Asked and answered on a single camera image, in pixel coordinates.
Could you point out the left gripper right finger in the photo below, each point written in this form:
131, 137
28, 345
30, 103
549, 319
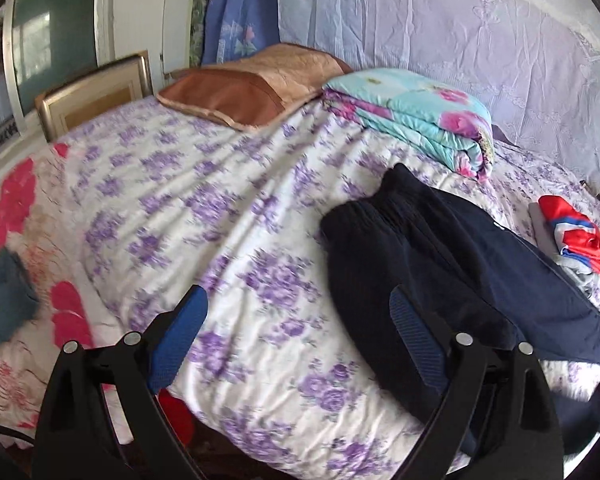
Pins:
495, 418

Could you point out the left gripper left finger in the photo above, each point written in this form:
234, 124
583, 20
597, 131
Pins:
75, 438

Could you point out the dark navy pants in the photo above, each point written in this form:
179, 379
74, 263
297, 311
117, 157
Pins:
452, 259

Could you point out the teal cloth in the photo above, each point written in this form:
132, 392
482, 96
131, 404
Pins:
18, 300

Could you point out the red white blue garment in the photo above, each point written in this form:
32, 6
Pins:
569, 238

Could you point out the red floral bed cover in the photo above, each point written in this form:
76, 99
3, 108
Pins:
36, 227

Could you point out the folded turquoise floral quilt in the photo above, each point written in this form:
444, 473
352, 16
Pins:
447, 124

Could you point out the wooden headboard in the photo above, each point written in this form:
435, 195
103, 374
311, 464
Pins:
93, 94

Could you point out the brown satin pillow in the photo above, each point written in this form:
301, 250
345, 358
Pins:
252, 93

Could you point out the green glass window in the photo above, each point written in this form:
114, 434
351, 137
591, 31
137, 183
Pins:
53, 42

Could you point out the blue floral hanging cloth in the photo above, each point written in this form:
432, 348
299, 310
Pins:
235, 29

